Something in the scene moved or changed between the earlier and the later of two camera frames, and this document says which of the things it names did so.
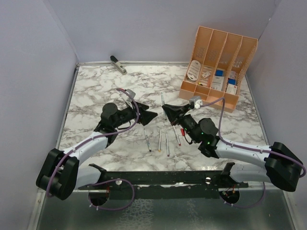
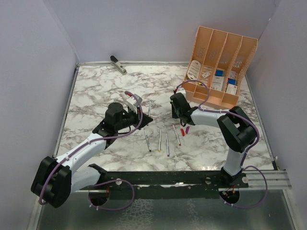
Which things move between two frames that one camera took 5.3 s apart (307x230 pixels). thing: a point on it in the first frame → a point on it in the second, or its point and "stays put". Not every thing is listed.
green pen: x=163 y=103 → x=149 y=108
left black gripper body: x=126 y=115 stays put
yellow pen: x=159 y=141 stays put
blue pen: x=147 y=141 stays put
